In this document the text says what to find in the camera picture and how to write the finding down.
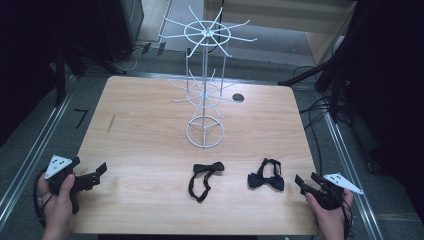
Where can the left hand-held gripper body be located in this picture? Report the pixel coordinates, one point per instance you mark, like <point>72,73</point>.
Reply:
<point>57,165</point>

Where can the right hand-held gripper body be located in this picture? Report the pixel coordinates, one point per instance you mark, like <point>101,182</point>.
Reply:
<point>343,181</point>

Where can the black bow tie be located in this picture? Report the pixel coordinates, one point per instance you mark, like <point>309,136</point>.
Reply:
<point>203,180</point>
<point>266,181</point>

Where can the person's right hand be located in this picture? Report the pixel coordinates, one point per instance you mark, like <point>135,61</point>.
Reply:
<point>333,218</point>

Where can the person's left hand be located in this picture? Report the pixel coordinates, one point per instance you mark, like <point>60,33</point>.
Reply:
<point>58,210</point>

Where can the black floor tape mark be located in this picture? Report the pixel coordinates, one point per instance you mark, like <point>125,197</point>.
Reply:
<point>81,115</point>

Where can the black metal stand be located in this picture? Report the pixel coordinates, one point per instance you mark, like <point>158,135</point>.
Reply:
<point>60,76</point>
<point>333,73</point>

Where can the round black table grommet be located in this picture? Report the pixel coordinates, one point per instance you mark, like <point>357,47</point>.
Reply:
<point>238,97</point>

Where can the dark cabinet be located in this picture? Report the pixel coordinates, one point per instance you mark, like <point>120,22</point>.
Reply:
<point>116,26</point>

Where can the light wooden platform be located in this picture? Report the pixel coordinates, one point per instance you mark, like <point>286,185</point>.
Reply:
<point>320,30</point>

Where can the metal floor rail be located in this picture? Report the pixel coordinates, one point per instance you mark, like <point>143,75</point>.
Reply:
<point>350,173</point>
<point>36,150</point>

